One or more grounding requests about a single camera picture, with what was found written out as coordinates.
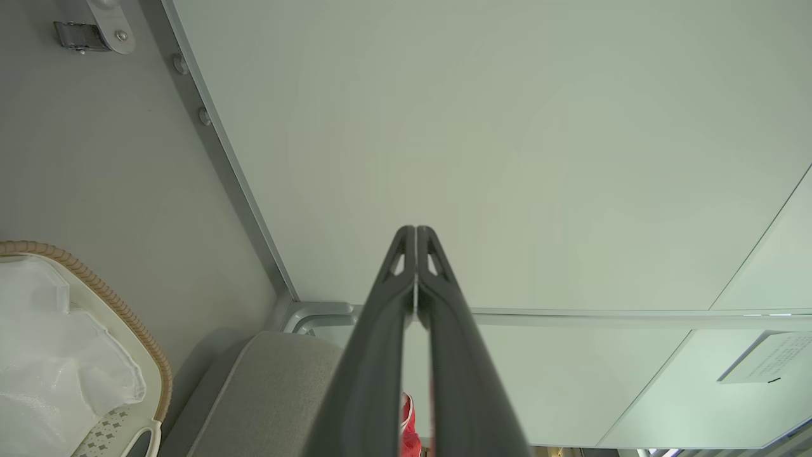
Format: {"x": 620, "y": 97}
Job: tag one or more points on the grey fabric sofa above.
{"x": 266, "y": 400}

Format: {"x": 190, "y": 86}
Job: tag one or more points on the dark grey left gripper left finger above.
{"x": 368, "y": 381}

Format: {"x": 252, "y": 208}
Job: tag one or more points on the grey partition base rail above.
{"x": 222, "y": 158}

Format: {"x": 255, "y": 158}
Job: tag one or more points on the white paper sign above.
{"x": 774, "y": 358}

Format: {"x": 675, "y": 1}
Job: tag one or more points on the white wicker laundry basket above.
{"x": 117, "y": 428}

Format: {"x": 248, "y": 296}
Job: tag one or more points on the red garment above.
{"x": 409, "y": 425}

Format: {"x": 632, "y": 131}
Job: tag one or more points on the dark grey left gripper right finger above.
{"x": 466, "y": 393}

